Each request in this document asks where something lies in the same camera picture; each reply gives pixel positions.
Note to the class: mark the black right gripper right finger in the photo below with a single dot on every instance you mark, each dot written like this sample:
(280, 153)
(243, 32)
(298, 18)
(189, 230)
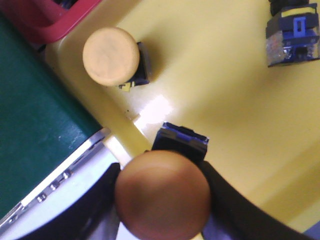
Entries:
(233, 217)

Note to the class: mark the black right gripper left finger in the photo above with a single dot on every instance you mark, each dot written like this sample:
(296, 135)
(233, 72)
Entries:
(93, 213)

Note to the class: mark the yellow mushroom push button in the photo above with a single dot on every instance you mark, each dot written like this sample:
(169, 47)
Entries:
(113, 58)

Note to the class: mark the green conveyor belt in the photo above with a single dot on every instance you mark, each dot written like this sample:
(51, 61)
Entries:
(41, 123)

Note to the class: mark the yellow plastic tray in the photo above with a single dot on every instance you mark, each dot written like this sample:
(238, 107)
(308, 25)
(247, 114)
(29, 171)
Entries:
(209, 73)

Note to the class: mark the red plastic tray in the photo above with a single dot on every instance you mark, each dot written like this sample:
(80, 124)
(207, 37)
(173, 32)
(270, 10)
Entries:
(45, 21)

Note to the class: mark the aluminium conveyor side rail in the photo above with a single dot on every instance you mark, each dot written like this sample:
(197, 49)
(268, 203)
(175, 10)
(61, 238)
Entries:
(60, 189)

